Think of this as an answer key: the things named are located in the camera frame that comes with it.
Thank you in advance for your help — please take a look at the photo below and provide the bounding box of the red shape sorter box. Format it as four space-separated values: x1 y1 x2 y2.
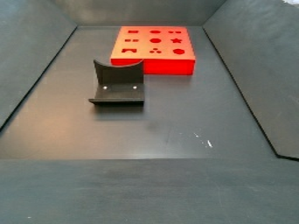
109 26 196 75

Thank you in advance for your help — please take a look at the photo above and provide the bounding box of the black curved holder stand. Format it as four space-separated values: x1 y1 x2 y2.
88 60 145 105

